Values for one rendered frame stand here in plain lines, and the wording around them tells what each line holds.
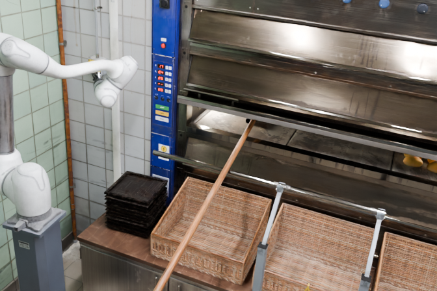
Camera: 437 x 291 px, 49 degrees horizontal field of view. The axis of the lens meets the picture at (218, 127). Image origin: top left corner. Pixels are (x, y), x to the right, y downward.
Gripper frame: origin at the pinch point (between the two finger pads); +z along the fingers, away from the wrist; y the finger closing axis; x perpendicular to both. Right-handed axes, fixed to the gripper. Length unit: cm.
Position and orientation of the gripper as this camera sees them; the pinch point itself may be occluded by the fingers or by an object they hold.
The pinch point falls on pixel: (95, 75)
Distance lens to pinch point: 287.3
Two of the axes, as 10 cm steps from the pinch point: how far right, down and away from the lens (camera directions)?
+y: -0.7, 9.1, 4.2
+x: 9.2, -1.0, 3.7
